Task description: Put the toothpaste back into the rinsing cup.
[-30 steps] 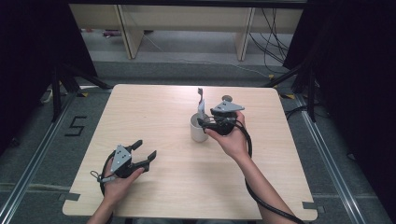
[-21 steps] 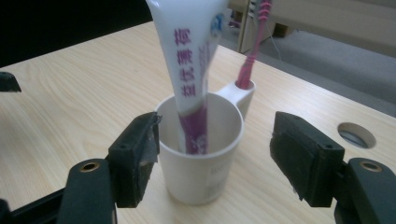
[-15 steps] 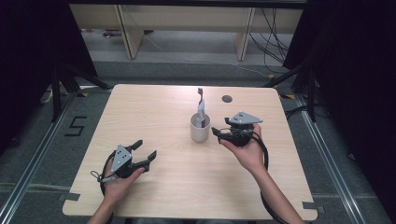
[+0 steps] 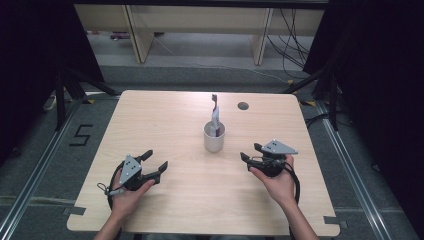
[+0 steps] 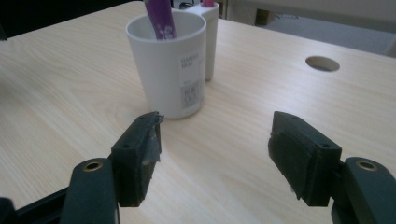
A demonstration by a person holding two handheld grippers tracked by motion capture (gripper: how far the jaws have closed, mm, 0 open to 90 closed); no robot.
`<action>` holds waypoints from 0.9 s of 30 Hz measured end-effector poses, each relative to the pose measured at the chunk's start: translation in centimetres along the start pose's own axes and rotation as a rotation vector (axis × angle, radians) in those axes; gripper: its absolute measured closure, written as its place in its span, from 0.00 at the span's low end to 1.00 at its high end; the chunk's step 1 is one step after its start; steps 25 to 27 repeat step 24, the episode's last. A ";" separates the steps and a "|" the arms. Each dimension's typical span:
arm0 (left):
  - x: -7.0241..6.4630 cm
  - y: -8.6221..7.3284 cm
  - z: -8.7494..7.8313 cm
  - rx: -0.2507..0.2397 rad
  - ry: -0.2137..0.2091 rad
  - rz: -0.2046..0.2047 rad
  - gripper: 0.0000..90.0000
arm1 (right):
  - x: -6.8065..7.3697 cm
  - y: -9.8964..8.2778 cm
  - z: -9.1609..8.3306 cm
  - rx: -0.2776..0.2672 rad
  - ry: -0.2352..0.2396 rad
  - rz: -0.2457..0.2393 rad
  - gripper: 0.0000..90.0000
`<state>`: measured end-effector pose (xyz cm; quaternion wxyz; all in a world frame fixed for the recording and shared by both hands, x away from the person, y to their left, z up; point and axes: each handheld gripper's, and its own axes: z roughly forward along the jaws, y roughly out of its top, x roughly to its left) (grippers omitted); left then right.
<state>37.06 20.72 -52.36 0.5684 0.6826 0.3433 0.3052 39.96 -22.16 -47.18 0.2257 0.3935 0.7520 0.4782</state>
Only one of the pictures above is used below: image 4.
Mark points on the grey tape piece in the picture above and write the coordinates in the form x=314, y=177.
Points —
x=75, y=210
x=333, y=220

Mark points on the black metal stand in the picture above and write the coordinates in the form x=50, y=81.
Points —
x=333, y=103
x=60, y=100

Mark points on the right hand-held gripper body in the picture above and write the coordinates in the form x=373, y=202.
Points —
x=276, y=148

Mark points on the light wooden bench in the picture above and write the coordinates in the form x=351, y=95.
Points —
x=143, y=36

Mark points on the person's left hand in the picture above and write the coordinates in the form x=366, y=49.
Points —
x=125, y=200

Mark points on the metal floor rail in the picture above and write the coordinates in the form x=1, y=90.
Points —
x=353, y=173
x=36, y=173

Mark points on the white toothpaste tube purple label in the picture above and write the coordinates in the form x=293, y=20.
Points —
x=215, y=121

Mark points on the pink and grey toothbrush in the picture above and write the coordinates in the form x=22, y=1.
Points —
x=214, y=100

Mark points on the white cup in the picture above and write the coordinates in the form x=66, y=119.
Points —
x=213, y=144

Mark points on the round dark table grommet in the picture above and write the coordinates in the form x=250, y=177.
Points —
x=243, y=106

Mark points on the person's right hand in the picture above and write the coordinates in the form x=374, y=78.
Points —
x=281, y=188

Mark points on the black curtain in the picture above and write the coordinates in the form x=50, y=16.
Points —
x=30, y=66
x=383, y=83

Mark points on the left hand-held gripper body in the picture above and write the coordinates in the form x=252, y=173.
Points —
x=130, y=170

